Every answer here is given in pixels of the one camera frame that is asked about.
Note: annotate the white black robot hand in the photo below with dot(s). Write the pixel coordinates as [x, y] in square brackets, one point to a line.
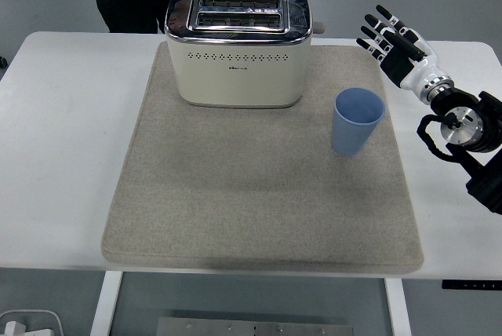
[400, 65]

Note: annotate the black caster wheel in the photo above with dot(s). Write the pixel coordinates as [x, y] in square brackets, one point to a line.
[2, 62]

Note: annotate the grey metal plate with screws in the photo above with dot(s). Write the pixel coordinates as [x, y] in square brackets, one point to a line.
[255, 328]

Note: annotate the white block in bin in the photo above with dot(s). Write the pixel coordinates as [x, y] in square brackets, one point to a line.
[13, 329]

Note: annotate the cream and chrome toaster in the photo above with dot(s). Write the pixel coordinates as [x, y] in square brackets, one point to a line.
[239, 77]

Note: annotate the blue ribbed plastic cup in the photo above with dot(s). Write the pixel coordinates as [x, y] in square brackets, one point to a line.
[355, 116]

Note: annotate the beige fabric table mat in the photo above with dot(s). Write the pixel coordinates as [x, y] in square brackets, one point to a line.
[235, 214]

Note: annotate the white table leg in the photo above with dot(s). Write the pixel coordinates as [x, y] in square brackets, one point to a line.
[105, 304]
[398, 308]

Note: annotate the black table control panel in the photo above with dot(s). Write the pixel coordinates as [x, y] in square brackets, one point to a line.
[470, 284]

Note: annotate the white plastic bin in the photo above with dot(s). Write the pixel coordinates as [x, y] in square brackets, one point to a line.
[47, 322]

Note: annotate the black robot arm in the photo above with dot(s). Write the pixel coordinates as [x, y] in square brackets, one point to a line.
[484, 132]

